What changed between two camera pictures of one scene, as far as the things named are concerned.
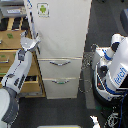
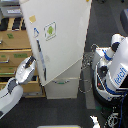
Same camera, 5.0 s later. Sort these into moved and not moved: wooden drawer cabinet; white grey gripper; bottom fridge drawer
Moved: white grey gripper
Not moved: bottom fridge drawer; wooden drawer cabinet
